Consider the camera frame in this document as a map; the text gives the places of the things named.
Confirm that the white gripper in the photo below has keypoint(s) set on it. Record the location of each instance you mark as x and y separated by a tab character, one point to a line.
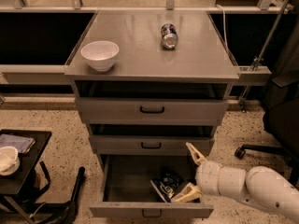
207	177

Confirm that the blue chip bag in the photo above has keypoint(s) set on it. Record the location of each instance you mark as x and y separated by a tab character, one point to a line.
167	184

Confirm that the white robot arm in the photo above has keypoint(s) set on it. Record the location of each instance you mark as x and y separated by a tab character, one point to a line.
261	188

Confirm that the grey bottom drawer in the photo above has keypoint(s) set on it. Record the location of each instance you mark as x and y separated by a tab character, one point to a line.
126	190

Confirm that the grey drawer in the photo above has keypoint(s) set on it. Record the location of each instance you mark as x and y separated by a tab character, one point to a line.
120	139
126	190
143	102

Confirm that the grey middle drawer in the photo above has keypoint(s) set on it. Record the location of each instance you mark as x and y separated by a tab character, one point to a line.
120	139

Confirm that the grey metal drawer cabinet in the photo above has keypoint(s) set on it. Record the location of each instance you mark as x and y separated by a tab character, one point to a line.
199	56

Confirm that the grey top drawer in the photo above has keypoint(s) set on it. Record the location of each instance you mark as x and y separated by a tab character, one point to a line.
143	102

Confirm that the black office chair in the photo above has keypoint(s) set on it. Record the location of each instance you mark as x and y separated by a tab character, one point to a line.
281	99

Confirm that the blue silver soda can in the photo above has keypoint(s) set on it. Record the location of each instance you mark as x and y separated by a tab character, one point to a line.
169	36

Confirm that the white ceramic bowl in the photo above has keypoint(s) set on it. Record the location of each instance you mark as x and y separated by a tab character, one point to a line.
100	55

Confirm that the dark tablet device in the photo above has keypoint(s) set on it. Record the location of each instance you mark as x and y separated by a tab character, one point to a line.
21	143

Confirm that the black side table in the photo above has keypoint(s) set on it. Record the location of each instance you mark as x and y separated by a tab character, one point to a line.
11	185

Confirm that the white cup on table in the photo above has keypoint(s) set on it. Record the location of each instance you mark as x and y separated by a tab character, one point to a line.
9	160

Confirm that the metal diagonal rod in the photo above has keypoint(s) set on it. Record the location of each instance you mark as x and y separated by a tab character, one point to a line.
254	74

